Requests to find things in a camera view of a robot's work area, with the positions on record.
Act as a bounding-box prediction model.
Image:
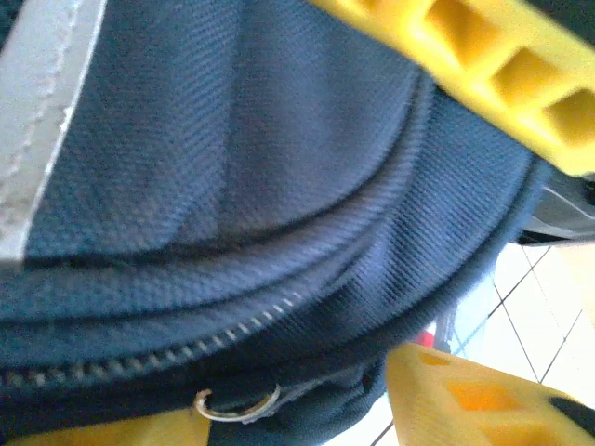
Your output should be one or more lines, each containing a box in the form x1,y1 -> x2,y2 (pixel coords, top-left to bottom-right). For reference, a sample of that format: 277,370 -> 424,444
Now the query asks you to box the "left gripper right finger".
385,343 -> 595,446

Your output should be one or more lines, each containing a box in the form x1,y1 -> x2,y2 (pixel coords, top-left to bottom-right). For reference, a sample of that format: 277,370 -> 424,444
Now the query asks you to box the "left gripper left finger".
8,408 -> 210,446

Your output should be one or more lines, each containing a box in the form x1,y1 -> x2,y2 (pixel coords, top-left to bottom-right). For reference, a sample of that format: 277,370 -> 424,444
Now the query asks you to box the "navy blue backpack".
0,0 -> 554,446

